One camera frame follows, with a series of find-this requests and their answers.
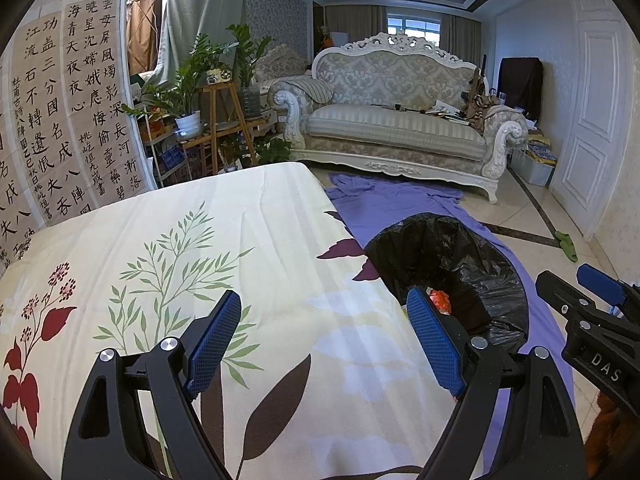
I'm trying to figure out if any red plastic bag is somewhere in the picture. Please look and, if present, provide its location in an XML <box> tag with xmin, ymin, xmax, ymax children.
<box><xmin>428</xmin><ymin>289</ymin><xmax>451</xmax><ymax>315</ymax></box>

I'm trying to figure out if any black trash bag bin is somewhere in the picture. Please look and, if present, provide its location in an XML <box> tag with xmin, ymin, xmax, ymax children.
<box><xmin>364</xmin><ymin>212</ymin><xmax>529</xmax><ymax>353</ymax></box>

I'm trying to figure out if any green object on floor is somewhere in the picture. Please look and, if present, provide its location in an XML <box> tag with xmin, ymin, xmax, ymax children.
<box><xmin>554</xmin><ymin>231</ymin><xmax>578</xmax><ymax>263</ymax></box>

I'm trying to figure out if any floral cream tablecloth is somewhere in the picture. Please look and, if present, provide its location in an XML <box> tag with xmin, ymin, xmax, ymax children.
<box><xmin>1</xmin><ymin>162</ymin><xmax>454</xmax><ymax>479</ymax></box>

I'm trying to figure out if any storage box with items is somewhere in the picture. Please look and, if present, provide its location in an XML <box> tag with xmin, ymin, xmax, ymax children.
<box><xmin>510</xmin><ymin>130</ymin><xmax>558</xmax><ymax>188</ymax></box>

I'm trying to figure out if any white door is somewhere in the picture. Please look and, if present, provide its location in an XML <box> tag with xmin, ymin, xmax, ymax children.
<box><xmin>552</xmin><ymin>0</ymin><xmax>632</xmax><ymax>240</ymax></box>

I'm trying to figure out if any purple cloth on floor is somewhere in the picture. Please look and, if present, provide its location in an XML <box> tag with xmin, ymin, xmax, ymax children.
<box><xmin>323</xmin><ymin>171</ymin><xmax>576</xmax><ymax>474</ymax></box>

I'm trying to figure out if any wooden plant stand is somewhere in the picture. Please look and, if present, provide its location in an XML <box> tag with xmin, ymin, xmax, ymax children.
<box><xmin>180</xmin><ymin>81</ymin><xmax>267</xmax><ymax>177</ymax></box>

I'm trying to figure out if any dark covered cabinet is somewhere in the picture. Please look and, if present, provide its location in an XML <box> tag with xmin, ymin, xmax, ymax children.
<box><xmin>497</xmin><ymin>58</ymin><xmax>544</xmax><ymax>120</ymax></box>

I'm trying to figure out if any calligraphy folding screen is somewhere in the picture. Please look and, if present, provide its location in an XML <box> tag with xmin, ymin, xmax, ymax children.
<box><xmin>1</xmin><ymin>0</ymin><xmax>154</xmax><ymax>268</ymax></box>

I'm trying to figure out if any ornate white sofa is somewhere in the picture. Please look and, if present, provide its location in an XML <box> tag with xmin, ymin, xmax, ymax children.
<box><xmin>267</xmin><ymin>32</ymin><xmax>528</xmax><ymax>204</ymax></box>

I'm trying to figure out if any potted plant white pot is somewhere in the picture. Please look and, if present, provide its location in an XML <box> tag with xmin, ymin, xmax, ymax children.
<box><xmin>119</xmin><ymin>34</ymin><xmax>238</xmax><ymax>122</ymax></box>

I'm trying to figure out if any tall green plant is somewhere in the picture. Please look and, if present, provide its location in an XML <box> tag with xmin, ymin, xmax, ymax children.
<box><xmin>227</xmin><ymin>24</ymin><xmax>272</xmax><ymax>88</ymax></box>

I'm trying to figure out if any grey curtain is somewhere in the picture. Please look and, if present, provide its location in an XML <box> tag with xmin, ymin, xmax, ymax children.
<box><xmin>149</xmin><ymin>0</ymin><xmax>244</xmax><ymax>84</ymax></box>

